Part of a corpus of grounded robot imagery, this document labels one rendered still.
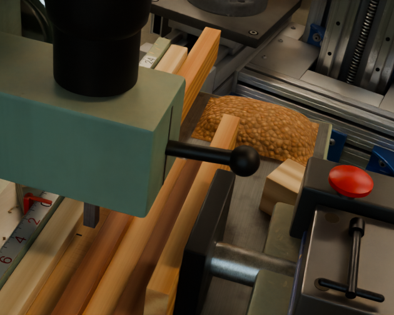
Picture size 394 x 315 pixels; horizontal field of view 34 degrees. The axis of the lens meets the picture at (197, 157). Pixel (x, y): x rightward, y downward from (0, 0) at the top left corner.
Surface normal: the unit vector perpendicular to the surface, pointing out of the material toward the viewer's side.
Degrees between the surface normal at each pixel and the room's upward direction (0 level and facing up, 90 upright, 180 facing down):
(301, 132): 27
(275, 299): 0
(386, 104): 0
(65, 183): 90
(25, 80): 0
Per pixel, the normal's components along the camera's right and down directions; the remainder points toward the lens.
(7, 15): 0.96, 0.25
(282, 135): 0.11, -0.35
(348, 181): 0.04, -0.70
